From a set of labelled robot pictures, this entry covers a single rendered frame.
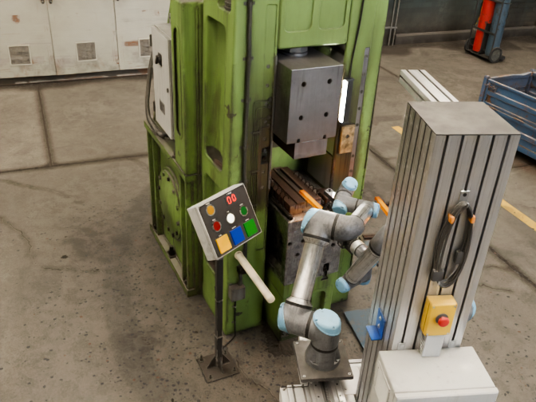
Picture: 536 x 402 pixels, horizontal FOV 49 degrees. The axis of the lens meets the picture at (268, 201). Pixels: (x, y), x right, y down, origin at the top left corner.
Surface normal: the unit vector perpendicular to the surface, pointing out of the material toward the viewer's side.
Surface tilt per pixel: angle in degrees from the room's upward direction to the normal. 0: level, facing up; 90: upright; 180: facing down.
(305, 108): 90
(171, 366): 0
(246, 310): 90
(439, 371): 0
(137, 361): 0
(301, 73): 90
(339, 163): 90
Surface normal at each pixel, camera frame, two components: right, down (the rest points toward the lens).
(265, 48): 0.44, 0.47
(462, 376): 0.05, -0.86
